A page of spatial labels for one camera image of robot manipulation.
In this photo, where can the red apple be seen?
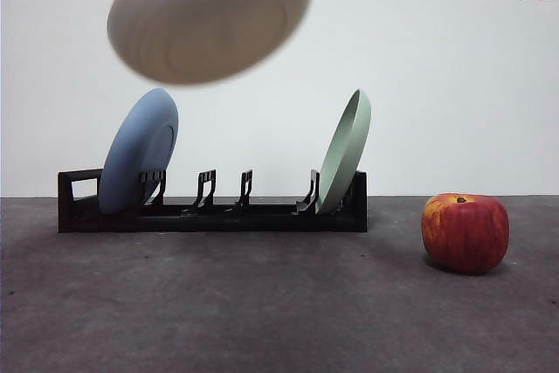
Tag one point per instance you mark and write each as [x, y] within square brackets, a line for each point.
[465, 235]

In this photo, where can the green plate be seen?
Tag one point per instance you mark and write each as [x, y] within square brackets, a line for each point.
[345, 159]

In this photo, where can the blue plate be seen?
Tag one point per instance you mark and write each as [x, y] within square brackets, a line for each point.
[135, 150]

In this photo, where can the black plate rack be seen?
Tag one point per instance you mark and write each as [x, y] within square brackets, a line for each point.
[87, 220]

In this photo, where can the cream yellow plate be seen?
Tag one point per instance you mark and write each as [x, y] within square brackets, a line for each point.
[196, 32]

